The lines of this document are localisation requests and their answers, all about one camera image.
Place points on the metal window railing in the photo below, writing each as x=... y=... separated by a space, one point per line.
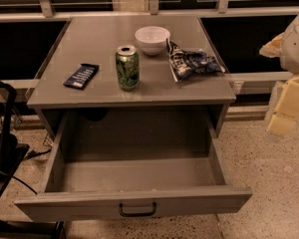
x=149 y=7

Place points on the green soda can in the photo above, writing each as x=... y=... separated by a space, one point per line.
x=128 y=67

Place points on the white ceramic bowl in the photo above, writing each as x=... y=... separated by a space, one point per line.
x=152 y=39

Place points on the open grey top drawer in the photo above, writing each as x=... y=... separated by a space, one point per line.
x=172 y=158

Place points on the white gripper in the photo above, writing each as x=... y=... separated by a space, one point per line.
x=297 y=49

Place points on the black drawer handle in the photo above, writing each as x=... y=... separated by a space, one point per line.
x=137 y=211

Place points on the dark blue snack bar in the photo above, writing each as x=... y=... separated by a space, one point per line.
x=81 y=77

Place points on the black chair base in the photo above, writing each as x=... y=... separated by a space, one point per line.
x=11 y=151

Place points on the blue crumpled chip bag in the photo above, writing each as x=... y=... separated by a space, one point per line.
x=184 y=63

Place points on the grey metal cabinet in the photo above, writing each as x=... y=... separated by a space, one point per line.
x=94 y=40

